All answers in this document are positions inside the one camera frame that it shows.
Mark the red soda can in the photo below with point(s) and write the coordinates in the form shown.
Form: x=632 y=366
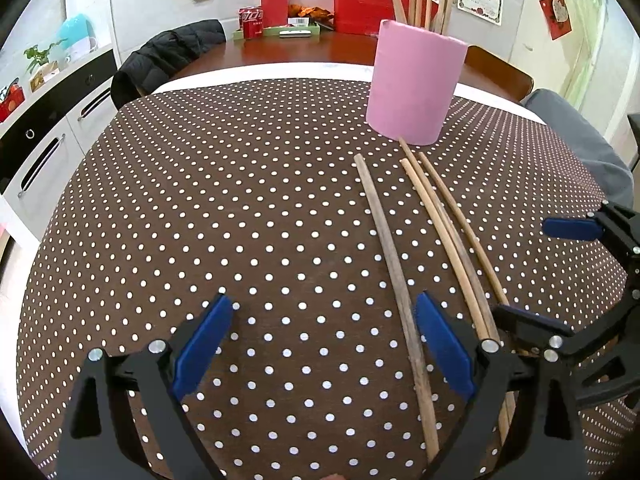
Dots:
x=251 y=22

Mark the white and black cabinet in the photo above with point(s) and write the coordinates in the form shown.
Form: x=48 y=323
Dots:
x=45 y=135

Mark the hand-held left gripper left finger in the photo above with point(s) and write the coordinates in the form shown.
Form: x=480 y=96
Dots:
x=200 y=350

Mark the orange snack packets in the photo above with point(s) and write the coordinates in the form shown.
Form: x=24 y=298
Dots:
x=310 y=12

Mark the green tray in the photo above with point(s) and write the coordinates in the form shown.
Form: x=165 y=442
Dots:
x=292 y=32

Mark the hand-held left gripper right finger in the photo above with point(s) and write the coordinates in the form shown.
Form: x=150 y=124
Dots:
x=445 y=345

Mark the dark object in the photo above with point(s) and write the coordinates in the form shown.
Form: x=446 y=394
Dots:
x=635 y=132

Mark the dark wooden chopstick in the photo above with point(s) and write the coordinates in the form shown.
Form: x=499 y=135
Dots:
x=395 y=270

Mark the small red box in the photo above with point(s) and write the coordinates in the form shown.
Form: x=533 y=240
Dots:
x=275 y=5

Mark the wooden chair back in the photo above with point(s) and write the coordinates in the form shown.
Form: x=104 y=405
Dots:
x=500 y=72

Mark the light wooden chopstick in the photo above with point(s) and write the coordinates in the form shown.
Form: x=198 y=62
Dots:
x=451 y=232
x=465 y=225
x=436 y=220

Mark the grey chair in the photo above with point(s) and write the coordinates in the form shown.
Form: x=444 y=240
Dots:
x=575 y=140

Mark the white table cloth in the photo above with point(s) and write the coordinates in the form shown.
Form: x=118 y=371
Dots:
x=250 y=71

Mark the brown polka dot tablecloth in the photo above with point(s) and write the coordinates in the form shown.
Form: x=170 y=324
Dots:
x=225 y=210

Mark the pink cup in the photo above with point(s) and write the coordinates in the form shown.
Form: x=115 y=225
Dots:
x=410 y=90

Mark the framed wall certificate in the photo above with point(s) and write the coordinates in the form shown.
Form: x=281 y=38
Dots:
x=480 y=2

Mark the black jacket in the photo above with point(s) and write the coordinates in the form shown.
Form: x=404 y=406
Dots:
x=165 y=55

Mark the brown wooden table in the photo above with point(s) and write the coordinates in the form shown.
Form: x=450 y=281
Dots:
x=280 y=52

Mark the teal appliance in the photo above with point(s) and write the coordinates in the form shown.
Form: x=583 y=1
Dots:
x=77 y=32

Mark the white remote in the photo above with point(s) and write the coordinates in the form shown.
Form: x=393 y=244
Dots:
x=294 y=34

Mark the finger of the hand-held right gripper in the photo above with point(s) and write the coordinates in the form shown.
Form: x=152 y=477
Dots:
x=530 y=325
x=570 y=227

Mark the red wall decoration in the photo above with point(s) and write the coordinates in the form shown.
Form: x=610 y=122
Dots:
x=555 y=15

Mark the small green plant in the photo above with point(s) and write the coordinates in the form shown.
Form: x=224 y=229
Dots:
x=42 y=55

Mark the red gift bag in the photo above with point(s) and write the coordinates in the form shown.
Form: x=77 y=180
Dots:
x=360 y=10

